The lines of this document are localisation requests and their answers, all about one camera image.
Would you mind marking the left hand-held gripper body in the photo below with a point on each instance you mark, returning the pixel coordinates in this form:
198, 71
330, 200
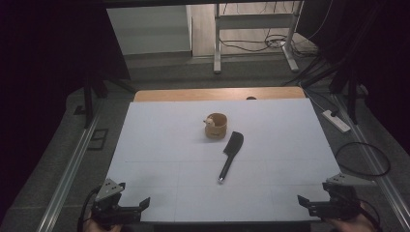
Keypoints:
108, 209

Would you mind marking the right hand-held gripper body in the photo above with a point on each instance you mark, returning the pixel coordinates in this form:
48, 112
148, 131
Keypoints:
341, 199

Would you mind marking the black comb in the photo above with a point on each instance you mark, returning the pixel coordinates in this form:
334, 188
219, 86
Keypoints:
232, 146

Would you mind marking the wooden cup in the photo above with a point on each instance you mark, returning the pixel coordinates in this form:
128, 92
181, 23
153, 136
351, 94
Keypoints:
216, 130

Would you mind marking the person's left hand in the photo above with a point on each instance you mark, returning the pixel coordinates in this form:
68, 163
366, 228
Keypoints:
96, 227

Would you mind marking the person's right hand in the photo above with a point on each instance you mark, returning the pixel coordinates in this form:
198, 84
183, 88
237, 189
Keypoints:
354, 225

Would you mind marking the white table mat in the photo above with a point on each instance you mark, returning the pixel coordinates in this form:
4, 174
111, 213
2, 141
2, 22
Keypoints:
274, 180

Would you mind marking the white power strip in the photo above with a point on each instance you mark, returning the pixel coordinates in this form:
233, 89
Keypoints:
336, 121

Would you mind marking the black tripod stand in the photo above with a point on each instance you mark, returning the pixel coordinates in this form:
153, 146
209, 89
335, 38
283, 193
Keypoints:
351, 93
87, 96

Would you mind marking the small cream figure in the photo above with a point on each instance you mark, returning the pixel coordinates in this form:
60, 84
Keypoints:
210, 122

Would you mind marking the small dark knob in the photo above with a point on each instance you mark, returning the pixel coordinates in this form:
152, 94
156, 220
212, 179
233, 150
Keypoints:
251, 98

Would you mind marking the wooden table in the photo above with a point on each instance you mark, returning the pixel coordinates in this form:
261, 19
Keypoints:
209, 94

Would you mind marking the dark curtain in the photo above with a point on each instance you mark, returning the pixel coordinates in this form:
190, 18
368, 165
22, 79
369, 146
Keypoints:
380, 48
48, 48

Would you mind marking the grey partition panel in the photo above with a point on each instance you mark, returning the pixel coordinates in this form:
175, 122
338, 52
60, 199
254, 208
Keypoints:
148, 30

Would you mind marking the aluminium floor rail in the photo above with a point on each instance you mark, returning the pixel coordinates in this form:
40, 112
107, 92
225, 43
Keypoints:
375, 161
69, 174

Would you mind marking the white metal stand frame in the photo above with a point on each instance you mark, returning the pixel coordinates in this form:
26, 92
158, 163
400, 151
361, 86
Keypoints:
254, 22

